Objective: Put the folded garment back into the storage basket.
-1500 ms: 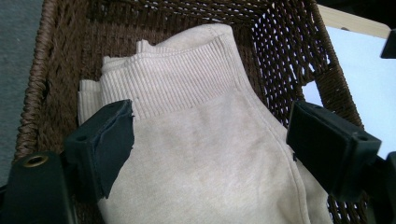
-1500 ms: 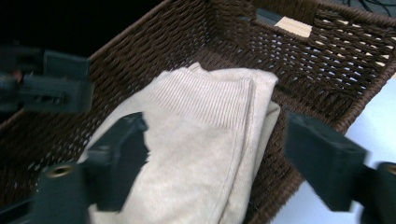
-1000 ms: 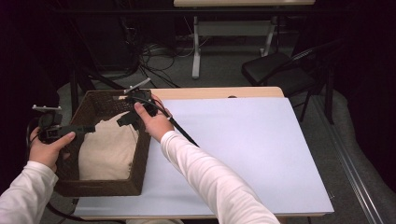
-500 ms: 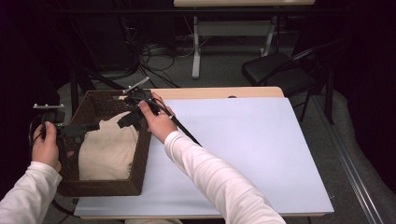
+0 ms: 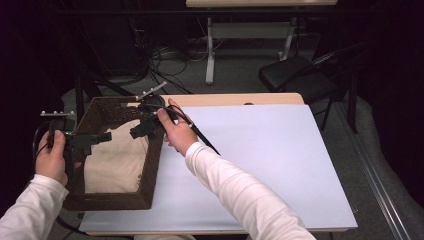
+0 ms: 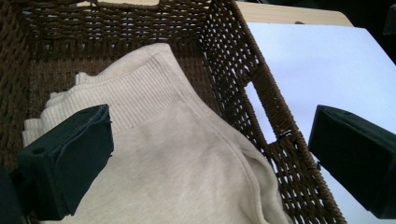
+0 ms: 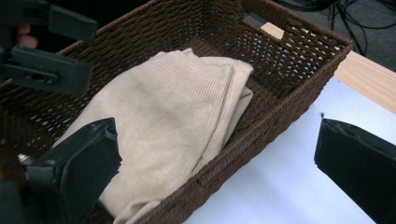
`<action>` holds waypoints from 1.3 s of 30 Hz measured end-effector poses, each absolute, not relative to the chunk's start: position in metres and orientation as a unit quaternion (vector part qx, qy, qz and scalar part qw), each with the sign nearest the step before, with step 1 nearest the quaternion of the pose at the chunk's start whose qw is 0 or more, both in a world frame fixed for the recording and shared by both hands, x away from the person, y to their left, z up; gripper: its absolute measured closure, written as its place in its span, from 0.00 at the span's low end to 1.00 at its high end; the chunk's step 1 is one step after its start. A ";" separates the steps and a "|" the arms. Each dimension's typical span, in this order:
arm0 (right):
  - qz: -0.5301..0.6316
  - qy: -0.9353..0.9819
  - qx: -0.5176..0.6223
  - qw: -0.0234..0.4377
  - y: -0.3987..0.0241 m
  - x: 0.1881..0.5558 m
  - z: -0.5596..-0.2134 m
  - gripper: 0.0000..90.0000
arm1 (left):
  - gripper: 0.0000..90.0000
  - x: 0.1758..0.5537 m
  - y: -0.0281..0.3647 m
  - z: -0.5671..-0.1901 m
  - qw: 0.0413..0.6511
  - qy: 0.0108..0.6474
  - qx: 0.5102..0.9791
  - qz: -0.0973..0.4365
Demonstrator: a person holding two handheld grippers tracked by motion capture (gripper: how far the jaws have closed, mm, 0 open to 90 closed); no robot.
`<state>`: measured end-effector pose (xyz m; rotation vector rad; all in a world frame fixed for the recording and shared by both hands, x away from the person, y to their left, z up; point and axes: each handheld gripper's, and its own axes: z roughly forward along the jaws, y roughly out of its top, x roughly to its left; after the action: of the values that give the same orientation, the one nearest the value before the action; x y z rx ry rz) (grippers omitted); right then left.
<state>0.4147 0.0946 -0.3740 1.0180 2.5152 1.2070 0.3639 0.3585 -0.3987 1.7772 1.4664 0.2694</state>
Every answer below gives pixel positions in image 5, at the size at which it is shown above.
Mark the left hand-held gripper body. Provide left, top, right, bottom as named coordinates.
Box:
left=39, top=111, right=93, bottom=149

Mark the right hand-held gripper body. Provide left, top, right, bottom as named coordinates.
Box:
left=135, top=81, right=168, bottom=138

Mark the beige cloth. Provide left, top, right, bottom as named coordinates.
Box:
left=83, top=118, right=150, bottom=195

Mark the brown wicker basket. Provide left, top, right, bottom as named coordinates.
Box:
left=62, top=95, right=168, bottom=212

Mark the person's left hand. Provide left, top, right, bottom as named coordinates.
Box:
left=34, top=129, right=69, bottom=187

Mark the person's right hand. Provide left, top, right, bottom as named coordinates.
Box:
left=156, top=97, right=200, bottom=158

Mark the black metal stand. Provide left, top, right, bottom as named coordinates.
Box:
left=73, top=63, right=136, bottom=125

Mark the white-legged desk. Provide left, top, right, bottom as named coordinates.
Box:
left=185, top=0, right=339, bottom=86

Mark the white table mat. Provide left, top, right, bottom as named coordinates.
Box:
left=79, top=103, right=359, bottom=233

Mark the black folding chair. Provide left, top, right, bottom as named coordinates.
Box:
left=258, top=40, right=372, bottom=134

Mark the tangle of black cables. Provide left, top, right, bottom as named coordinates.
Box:
left=131, top=19, right=195, bottom=96

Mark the left hand-held gripper cable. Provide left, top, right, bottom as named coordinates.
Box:
left=32, top=120, right=92, bottom=239

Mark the metal floor rail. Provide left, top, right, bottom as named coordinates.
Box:
left=333, top=102, right=416, bottom=240

